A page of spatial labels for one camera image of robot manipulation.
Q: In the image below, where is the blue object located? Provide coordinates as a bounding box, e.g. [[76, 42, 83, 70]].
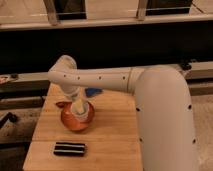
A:
[[85, 88, 102, 98]]

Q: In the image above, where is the orange ceramic bowl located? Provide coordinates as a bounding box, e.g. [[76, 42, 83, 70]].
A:
[[61, 102, 95, 131]]

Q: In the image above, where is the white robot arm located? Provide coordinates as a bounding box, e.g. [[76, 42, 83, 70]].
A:
[[48, 55, 199, 171]]

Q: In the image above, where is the black clamp on rail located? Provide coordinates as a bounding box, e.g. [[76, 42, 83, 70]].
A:
[[180, 60, 192, 71]]

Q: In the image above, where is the metal window rail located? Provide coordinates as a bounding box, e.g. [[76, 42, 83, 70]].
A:
[[0, 13, 213, 32]]

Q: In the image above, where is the small brown object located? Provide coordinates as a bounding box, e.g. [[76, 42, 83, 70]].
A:
[[55, 101, 68, 108]]

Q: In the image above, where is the black white striped block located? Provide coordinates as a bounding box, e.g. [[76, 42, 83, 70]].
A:
[[53, 142, 86, 156]]

